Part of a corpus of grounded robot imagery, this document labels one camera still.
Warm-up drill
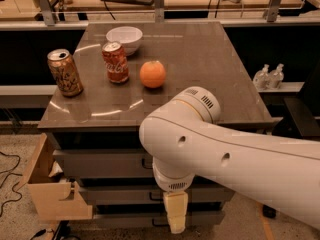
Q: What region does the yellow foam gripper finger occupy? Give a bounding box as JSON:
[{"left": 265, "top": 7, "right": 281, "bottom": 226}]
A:
[{"left": 163, "top": 191, "right": 188, "bottom": 234}]

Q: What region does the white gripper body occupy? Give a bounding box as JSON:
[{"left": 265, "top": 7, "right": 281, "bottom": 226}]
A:
[{"left": 152, "top": 158, "right": 194, "bottom": 192}]

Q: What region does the grey top drawer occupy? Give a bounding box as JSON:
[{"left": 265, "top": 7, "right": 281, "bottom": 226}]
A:
[{"left": 53, "top": 149, "right": 153, "bottom": 179}]

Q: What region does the grey drawer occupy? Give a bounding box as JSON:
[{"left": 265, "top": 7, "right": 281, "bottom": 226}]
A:
[
  {"left": 93, "top": 211, "right": 224, "bottom": 228},
  {"left": 53, "top": 149, "right": 153, "bottom": 179},
  {"left": 79, "top": 184, "right": 234, "bottom": 205}
]

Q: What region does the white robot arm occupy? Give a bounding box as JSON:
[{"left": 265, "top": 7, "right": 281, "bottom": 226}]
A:
[{"left": 139, "top": 86, "right": 320, "bottom": 229}]

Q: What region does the grey middle drawer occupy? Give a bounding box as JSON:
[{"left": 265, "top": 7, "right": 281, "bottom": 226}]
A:
[{"left": 79, "top": 184, "right": 234, "bottom": 205}]

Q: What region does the grey bottom drawer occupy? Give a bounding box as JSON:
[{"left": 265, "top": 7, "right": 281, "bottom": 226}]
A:
[{"left": 93, "top": 211, "right": 224, "bottom": 228}]

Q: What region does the grey drawer cabinet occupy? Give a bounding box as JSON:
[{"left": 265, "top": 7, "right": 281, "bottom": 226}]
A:
[{"left": 38, "top": 22, "right": 272, "bottom": 219}]

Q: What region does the orange fruit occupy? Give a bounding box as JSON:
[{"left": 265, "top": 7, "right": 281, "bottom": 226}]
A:
[{"left": 139, "top": 61, "right": 166, "bottom": 88}]

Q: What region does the crumpled paper in box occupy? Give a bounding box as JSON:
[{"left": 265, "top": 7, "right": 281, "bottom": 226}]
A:
[{"left": 48, "top": 161, "right": 63, "bottom": 178}]

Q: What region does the wooden side box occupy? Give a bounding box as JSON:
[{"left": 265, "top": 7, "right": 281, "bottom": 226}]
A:
[{"left": 18, "top": 134, "right": 93, "bottom": 221}]

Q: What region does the red cola can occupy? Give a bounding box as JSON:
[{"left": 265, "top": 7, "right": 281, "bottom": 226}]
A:
[{"left": 102, "top": 41, "right": 129, "bottom": 83}]

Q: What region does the clear sanitizer bottle left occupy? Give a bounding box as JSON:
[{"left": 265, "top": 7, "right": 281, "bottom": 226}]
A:
[{"left": 253, "top": 64, "right": 269, "bottom": 90}]

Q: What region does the black office chair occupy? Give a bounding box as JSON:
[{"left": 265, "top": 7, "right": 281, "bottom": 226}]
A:
[{"left": 260, "top": 62, "right": 320, "bottom": 141}]

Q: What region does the gold LaCroix can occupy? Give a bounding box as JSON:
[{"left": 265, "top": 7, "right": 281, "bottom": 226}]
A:
[{"left": 47, "top": 49, "right": 83, "bottom": 97}]

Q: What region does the white bowl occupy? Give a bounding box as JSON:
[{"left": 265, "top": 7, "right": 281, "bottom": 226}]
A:
[{"left": 106, "top": 26, "right": 143, "bottom": 56}]

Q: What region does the black floor cable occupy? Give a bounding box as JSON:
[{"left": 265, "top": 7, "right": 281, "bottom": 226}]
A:
[{"left": 0, "top": 151, "right": 24, "bottom": 218}]

